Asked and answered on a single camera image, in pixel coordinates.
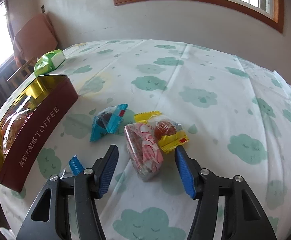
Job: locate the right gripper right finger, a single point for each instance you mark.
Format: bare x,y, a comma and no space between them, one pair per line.
244,217

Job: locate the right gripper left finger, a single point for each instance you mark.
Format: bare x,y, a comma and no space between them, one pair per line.
48,216

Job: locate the pink white snack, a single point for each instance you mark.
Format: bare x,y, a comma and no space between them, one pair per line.
145,154

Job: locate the dark seaweed snack packet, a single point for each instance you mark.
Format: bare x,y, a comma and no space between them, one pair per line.
73,168

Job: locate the gold toffee tin box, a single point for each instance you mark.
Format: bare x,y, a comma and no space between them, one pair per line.
49,97

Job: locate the fried twists snack bag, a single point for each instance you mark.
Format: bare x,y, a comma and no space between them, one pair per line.
12,127

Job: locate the yellow wrapped jelly snack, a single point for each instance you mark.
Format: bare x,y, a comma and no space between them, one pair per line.
167,133

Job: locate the blue wrapped candy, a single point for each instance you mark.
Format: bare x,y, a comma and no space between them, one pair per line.
107,121

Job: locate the wooden chair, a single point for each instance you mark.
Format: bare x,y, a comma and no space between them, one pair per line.
22,73

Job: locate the cloud pattern tablecloth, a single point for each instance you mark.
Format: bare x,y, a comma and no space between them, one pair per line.
236,114

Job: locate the green tissue pack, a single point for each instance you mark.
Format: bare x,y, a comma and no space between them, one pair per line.
49,62

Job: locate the brown cardboard box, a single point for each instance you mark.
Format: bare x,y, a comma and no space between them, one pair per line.
34,39

